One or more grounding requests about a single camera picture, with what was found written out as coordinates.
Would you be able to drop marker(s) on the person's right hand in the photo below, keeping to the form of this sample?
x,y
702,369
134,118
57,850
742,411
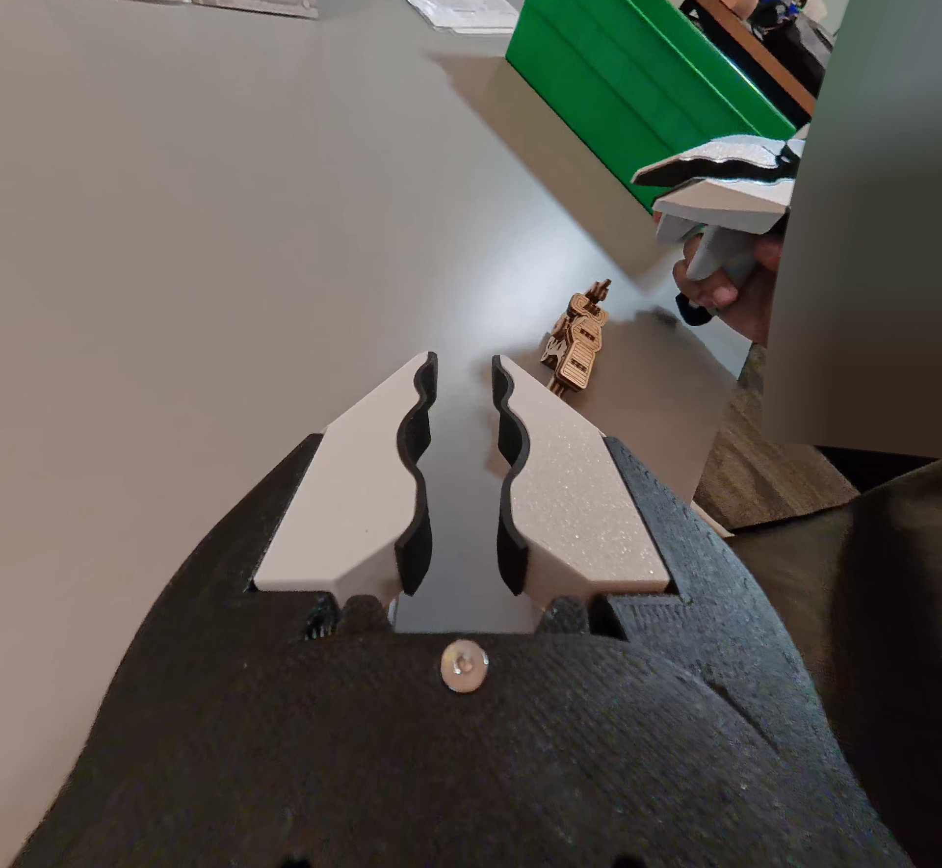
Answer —
x,y
758,301

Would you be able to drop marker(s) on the green plastic bin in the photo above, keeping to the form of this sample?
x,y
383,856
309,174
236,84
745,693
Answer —
x,y
625,66

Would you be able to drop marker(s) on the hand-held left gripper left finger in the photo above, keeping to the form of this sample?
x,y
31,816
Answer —
x,y
346,485

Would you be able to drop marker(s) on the grey desk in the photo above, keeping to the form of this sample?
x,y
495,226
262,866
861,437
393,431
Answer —
x,y
221,220

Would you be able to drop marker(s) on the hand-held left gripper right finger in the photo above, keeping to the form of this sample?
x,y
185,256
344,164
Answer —
x,y
581,500

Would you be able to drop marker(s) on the wooden work table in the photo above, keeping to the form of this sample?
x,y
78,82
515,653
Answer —
x,y
743,36

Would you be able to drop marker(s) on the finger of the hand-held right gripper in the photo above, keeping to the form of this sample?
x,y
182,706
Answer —
x,y
736,205
728,150

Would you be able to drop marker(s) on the wooden puzzle model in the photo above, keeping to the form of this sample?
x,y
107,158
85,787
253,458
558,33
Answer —
x,y
578,356

